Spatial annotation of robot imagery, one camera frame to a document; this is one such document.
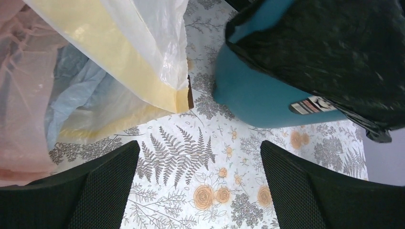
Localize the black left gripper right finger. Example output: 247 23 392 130
260 141 405 229

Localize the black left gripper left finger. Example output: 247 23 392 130
0 141 140 229

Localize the black trash bag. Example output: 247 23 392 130
225 0 405 143

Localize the pink plastic bag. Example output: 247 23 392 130
0 0 67 187

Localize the teal plastic trash bin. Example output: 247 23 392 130
213 0 345 128

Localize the floral tablecloth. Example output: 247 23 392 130
50 0 368 229

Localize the light blue plastic bag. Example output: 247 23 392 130
44 44 144 150

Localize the large translucent yellow-trim bag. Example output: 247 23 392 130
27 0 189 144

